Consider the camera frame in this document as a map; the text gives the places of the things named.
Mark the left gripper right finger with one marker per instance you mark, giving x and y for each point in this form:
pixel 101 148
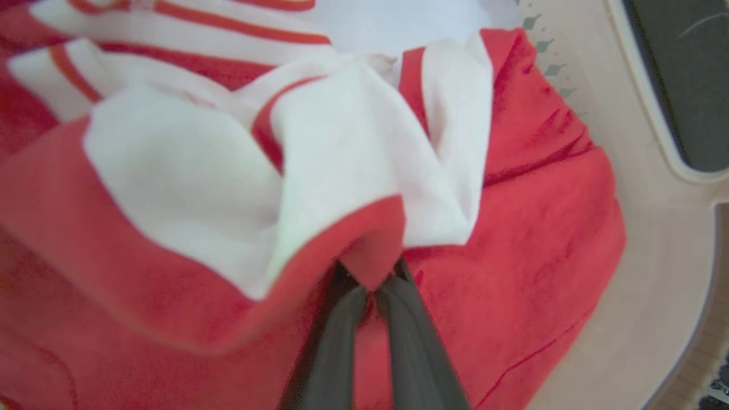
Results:
pixel 418 353

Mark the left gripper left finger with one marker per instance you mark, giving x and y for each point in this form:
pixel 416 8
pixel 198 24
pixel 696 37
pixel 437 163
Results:
pixel 330 353

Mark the red and white striped garment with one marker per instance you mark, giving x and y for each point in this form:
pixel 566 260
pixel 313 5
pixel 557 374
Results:
pixel 529 239

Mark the cream laundry basket brown rim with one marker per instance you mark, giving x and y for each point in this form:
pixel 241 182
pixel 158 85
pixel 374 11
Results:
pixel 655 256

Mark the pale blue-white cloth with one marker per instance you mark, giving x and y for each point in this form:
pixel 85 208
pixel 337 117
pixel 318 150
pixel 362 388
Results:
pixel 398 23

